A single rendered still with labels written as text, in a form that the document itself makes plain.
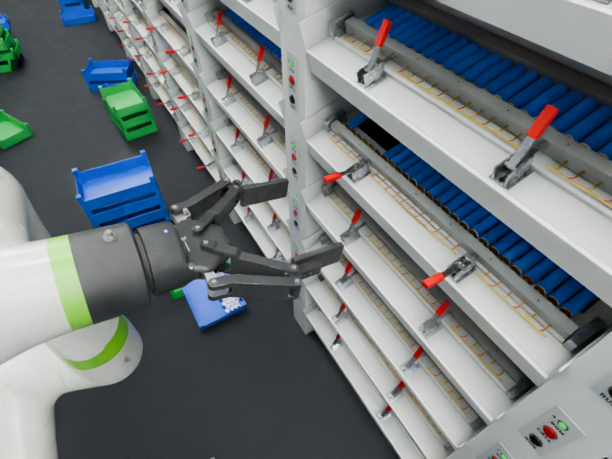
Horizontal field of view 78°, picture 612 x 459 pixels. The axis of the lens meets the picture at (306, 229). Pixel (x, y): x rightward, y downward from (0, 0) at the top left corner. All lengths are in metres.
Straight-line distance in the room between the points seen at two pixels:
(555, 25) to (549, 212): 0.19
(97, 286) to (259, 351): 1.23
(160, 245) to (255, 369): 1.18
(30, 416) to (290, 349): 0.94
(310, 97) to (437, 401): 0.70
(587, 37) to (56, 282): 0.49
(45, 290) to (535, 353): 0.57
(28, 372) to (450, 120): 0.80
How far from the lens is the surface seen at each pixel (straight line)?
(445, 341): 0.80
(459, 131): 0.56
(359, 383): 1.35
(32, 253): 0.41
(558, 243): 0.48
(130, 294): 0.40
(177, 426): 1.54
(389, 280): 0.84
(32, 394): 0.87
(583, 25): 0.42
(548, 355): 0.62
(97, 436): 1.63
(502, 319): 0.62
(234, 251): 0.42
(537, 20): 0.44
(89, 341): 0.70
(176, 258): 0.41
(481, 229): 0.66
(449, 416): 0.96
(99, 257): 0.39
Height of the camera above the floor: 1.44
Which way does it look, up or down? 49 degrees down
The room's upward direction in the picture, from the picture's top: straight up
